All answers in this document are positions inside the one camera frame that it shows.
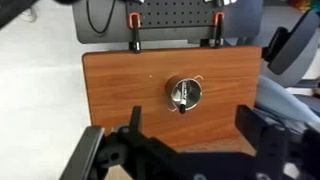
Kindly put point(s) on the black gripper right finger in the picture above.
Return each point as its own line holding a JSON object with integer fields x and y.
{"x": 250, "y": 126}

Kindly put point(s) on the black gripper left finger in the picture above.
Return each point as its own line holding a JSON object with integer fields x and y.
{"x": 135, "y": 120}

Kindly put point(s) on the black and white marker pen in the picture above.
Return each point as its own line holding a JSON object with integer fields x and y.
{"x": 182, "y": 100}

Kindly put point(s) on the silver metal pot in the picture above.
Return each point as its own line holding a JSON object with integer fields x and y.
{"x": 193, "y": 96}

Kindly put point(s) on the light blue jacket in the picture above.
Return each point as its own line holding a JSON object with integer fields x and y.
{"x": 276, "y": 96}

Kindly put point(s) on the black orange bar clamp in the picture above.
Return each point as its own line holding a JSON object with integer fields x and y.
{"x": 135, "y": 40}
{"x": 218, "y": 33}

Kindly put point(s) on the black office chair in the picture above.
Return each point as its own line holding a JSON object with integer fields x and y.
{"x": 293, "y": 50}

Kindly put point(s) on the black perforated breadboard table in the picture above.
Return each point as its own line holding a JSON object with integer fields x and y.
{"x": 166, "y": 13}

